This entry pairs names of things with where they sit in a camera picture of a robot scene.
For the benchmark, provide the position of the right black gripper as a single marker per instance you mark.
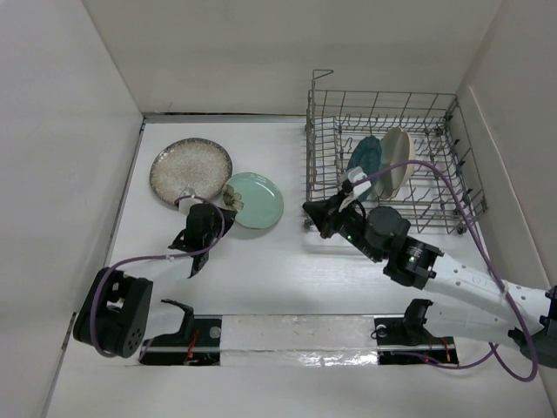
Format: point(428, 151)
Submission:
point(321, 210)

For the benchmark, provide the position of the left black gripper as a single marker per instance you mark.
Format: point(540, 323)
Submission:
point(218, 213)

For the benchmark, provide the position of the speckled brown round plate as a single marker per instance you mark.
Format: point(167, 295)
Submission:
point(190, 166)

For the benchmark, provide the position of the light green flower plate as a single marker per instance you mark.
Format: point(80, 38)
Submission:
point(257, 201)

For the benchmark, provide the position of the teal scalloped plate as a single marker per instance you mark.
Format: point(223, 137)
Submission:
point(366, 159)

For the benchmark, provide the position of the cream lobed plate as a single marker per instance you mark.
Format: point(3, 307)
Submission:
point(397, 146)

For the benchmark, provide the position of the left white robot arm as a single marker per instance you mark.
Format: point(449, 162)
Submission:
point(129, 303)

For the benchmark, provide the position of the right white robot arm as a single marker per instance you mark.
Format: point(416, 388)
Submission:
point(510, 315)

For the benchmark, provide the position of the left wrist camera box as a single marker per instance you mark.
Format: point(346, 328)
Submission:
point(186, 200)

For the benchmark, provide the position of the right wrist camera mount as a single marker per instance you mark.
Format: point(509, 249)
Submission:
point(354, 187)

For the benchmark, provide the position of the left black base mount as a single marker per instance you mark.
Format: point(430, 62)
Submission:
point(196, 344)

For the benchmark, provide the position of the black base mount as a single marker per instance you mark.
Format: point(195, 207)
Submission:
point(403, 340)
point(196, 344)

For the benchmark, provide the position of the grey wire dish rack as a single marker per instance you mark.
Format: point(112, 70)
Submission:
point(443, 200)

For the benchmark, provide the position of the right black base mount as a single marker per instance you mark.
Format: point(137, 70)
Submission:
point(403, 340)

